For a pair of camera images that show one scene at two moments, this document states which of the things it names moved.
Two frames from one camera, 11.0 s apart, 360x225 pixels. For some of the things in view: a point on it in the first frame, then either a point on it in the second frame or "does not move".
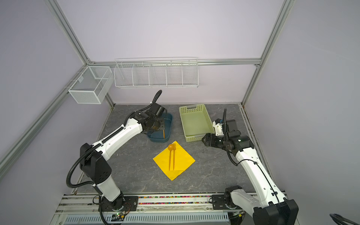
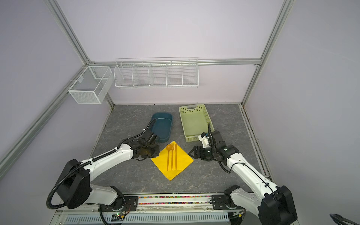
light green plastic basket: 196,122 does not move
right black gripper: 211,140 → 198,151
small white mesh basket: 93,86 does not move
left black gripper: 162,126 → 156,153
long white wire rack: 157,72 does not move
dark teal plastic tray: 157,136 does not move
